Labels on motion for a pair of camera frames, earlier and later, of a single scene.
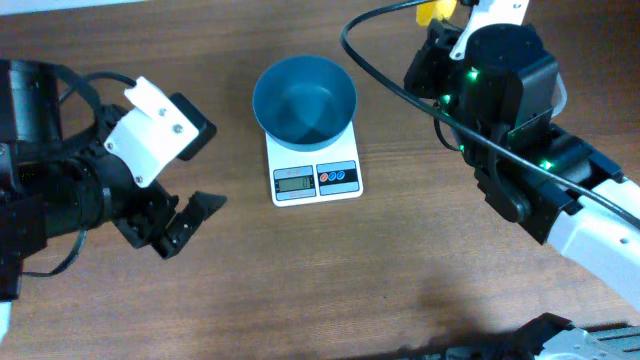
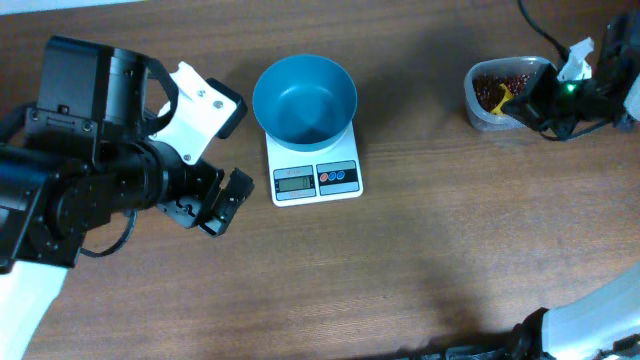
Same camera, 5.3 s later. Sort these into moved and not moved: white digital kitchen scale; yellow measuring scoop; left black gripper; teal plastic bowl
Moved: yellow measuring scoop; left black gripper
Not moved: teal plastic bowl; white digital kitchen scale
